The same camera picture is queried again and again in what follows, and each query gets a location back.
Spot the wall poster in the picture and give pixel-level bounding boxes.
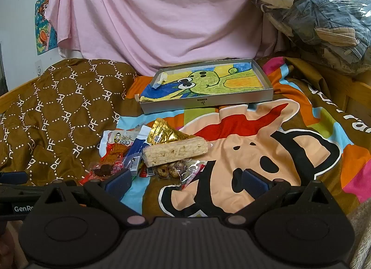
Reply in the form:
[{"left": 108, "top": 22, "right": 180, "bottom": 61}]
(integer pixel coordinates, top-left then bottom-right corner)
[{"left": 35, "top": 0, "right": 58, "bottom": 56}]

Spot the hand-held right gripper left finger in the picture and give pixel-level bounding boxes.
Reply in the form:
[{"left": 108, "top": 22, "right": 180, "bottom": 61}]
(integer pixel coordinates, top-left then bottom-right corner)
[{"left": 38, "top": 167, "right": 147, "bottom": 227}]

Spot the grey cardboard box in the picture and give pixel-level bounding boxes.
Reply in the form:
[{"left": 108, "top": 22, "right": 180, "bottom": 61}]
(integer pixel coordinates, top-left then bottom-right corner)
[{"left": 140, "top": 59, "right": 274, "bottom": 114}]

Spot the wooden bed frame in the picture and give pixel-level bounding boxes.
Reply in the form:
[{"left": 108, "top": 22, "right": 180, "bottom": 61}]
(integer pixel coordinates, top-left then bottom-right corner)
[{"left": 327, "top": 69, "right": 371, "bottom": 119}]

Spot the rice crisp bar packet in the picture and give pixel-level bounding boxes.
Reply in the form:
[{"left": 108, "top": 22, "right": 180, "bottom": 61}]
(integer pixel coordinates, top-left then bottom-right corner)
[{"left": 143, "top": 138, "right": 209, "bottom": 167}]

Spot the white dried tofu packet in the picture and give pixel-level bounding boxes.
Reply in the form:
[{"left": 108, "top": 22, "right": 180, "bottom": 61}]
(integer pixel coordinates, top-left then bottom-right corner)
[{"left": 99, "top": 130, "right": 137, "bottom": 156}]

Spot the red dark snack packet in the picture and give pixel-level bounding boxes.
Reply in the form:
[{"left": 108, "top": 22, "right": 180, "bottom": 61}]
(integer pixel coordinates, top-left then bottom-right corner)
[{"left": 80, "top": 161, "right": 128, "bottom": 185}]

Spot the beige fuzzy cloth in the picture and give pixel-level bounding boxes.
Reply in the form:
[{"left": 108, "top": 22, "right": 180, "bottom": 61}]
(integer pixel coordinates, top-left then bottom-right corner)
[{"left": 346, "top": 199, "right": 371, "bottom": 269}]

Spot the blue stick packet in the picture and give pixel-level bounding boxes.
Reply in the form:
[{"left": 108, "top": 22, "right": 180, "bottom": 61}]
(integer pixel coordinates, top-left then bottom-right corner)
[{"left": 128, "top": 126, "right": 154, "bottom": 177}]

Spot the plastic bag of clothes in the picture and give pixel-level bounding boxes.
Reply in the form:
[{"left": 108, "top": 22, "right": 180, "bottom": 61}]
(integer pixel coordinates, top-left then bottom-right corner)
[{"left": 238, "top": 0, "right": 371, "bottom": 75}]

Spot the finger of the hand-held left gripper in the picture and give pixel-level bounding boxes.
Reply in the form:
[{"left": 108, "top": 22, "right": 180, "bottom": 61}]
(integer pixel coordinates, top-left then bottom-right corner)
[{"left": 0, "top": 171, "right": 29, "bottom": 185}]

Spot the gold foil snack packet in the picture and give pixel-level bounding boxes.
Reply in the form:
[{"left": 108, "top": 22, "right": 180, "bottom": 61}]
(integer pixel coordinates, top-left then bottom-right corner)
[{"left": 146, "top": 118, "right": 198, "bottom": 145}]

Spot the pink cloth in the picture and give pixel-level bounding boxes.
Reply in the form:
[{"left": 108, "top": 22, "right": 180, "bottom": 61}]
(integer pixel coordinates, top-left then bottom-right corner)
[{"left": 46, "top": 0, "right": 287, "bottom": 77}]

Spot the clear cookie packet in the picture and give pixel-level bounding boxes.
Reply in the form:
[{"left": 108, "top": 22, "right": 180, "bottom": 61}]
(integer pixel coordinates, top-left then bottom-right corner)
[{"left": 145, "top": 161, "right": 207, "bottom": 184}]

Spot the cartoon printed blanket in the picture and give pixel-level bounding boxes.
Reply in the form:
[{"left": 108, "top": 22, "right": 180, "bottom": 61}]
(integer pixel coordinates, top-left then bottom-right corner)
[{"left": 78, "top": 56, "right": 371, "bottom": 217}]

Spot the brown patterned blanket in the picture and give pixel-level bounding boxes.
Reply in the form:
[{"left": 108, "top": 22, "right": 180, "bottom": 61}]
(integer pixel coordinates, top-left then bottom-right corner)
[{"left": 0, "top": 58, "right": 138, "bottom": 187}]

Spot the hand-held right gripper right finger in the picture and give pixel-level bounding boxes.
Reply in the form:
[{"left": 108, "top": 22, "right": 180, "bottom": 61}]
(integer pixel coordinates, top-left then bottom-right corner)
[{"left": 226, "top": 169, "right": 337, "bottom": 226}]

